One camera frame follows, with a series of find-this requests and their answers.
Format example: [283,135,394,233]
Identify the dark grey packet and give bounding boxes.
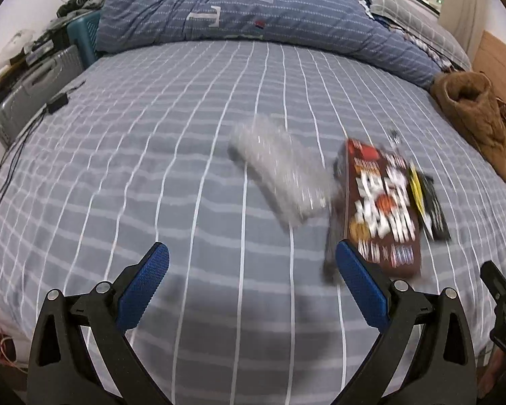
[322,156,348,283]

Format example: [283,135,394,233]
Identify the clear plastic bag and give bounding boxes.
[228,114,342,228]

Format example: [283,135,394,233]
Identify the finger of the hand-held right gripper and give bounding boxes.
[480,261,506,330]

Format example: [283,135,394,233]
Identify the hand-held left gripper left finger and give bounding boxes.
[27,242,170,405]

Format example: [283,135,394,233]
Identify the blue striped quilt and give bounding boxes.
[97,0,443,89]

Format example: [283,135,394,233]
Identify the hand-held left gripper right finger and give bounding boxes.
[335,238,477,405]

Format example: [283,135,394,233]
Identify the dark clutter pile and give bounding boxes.
[57,0,106,20]

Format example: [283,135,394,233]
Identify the black charger cable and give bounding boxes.
[0,80,87,225]

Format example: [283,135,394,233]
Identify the brown fleece garment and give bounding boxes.
[430,71,506,190]

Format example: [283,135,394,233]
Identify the orange cable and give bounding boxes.
[0,332,23,369]

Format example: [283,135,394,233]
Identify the brown printed snack box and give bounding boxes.
[339,138,422,279]

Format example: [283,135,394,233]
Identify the black and yellow packet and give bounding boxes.
[407,164,452,243]

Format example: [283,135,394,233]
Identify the teal plastic crate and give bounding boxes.
[66,10,102,68]

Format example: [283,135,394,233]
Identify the grey checked bed sheet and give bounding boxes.
[0,40,506,405]

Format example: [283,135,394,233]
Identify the black charger adapter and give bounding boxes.
[46,93,69,114]

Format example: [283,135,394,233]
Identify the wooden board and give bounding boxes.
[471,29,506,108]

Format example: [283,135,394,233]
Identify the grey checked pillow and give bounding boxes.
[365,0,473,70]

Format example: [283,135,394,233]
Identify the person's right hand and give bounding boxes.
[476,345,506,399]

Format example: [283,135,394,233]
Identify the grey suitcase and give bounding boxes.
[0,44,85,146]

